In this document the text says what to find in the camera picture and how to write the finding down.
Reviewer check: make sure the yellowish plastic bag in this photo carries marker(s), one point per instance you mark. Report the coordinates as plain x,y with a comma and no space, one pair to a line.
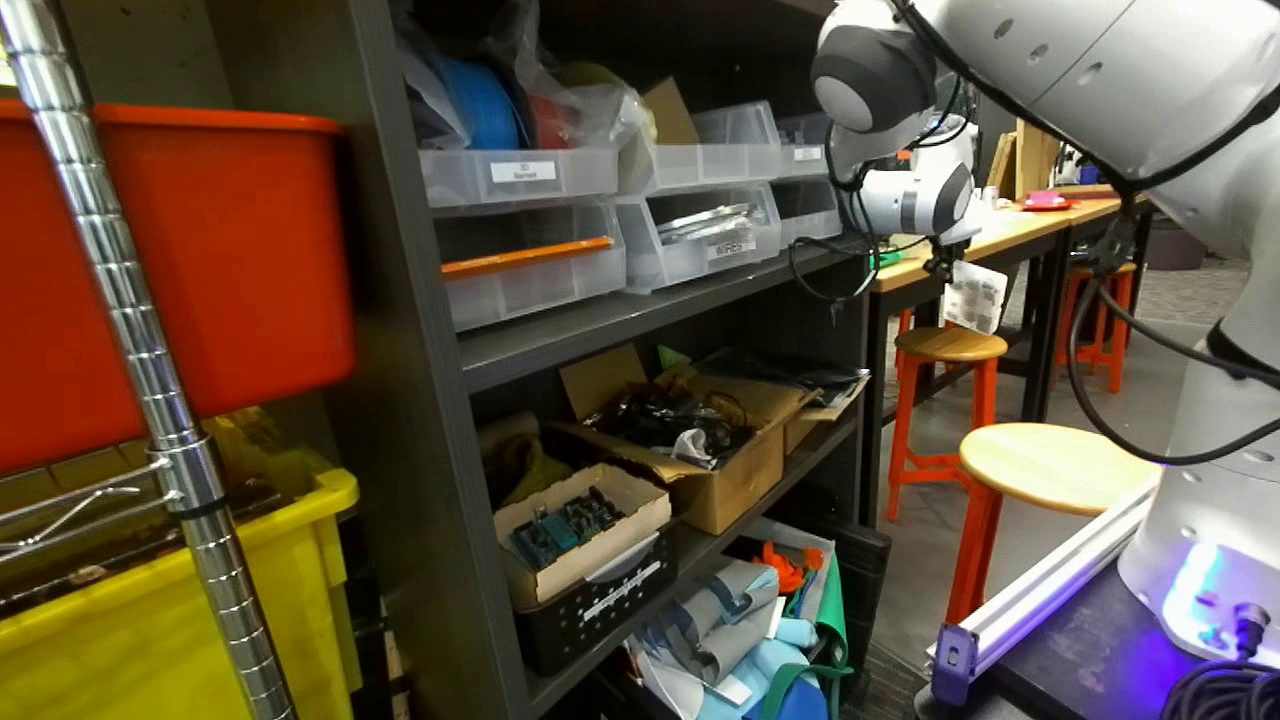
593,116

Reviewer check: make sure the clear bin white label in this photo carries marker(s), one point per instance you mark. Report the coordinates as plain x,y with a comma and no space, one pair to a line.
465,178

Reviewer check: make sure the dark grey shelf unit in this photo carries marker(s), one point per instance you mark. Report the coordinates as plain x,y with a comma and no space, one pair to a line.
403,403

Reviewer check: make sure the orange plastic bin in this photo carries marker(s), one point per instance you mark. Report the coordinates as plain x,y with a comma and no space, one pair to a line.
240,266

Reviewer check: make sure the flat cardboard tray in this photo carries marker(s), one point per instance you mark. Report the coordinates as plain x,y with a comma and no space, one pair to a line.
822,415

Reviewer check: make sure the yellow plastic bin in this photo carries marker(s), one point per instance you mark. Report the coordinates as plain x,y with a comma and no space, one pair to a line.
120,653

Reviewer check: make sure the white cardboard box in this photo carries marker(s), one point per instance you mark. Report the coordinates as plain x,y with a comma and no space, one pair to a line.
603,565

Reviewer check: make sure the pink flat object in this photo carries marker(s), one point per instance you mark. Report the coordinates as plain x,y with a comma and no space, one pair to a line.
1046,202

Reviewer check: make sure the black plastic crate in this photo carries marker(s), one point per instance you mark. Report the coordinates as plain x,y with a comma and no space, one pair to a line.
593,624

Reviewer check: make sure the open cardboard box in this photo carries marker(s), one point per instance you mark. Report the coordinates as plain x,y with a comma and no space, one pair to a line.
735,487

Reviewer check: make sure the chrome rack pole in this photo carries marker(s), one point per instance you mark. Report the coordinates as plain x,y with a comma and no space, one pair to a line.
144,332

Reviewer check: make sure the clear plastic storage bin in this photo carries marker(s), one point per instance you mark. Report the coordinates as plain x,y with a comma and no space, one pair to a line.
715,163
533,299
807,215
702,262
800,159

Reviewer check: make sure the wooden work table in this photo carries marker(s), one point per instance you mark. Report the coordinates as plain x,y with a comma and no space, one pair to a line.
1024,228

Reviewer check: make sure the grey white fabric bag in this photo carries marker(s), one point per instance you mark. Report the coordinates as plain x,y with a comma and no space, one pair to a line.
721,623

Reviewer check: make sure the wooden stool orange legs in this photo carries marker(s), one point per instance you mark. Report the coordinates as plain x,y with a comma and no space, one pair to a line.
952,346
1061,462
1114,321

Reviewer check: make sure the blue roll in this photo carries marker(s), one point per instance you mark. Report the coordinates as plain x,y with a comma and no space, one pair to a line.
480,100

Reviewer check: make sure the purple rail end bracket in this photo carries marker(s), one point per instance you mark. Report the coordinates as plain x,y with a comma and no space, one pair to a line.
952,667

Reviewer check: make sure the shiny silver part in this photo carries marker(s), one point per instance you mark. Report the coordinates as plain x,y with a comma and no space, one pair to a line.
695,444

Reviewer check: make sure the aluminium extrusion rail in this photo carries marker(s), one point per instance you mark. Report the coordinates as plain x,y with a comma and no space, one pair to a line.
1053,574

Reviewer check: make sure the wooden block stand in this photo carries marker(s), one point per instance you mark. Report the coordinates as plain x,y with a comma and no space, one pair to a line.
1030,165

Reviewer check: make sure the dark teal parts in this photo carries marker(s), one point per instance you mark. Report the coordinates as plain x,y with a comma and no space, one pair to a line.
567,523

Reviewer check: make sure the orange fabric item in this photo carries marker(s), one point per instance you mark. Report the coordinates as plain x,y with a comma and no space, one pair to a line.
789,563

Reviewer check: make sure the teal blue bag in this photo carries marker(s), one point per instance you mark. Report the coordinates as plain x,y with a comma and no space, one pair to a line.
800,667

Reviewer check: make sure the orange rod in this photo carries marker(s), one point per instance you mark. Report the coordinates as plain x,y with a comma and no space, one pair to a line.
527,256

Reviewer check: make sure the brown cardboard piece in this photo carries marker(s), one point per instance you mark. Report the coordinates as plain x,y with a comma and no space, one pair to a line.
669,109

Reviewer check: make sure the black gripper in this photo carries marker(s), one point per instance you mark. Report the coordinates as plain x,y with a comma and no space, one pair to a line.
944,262

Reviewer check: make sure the green packet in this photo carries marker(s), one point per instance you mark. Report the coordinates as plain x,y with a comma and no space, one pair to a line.
888,255

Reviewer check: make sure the brown paper wrap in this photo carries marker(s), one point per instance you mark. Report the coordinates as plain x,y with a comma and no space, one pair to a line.
523,462

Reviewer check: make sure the clear packaged parts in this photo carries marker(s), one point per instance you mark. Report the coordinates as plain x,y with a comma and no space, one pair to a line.
715,226

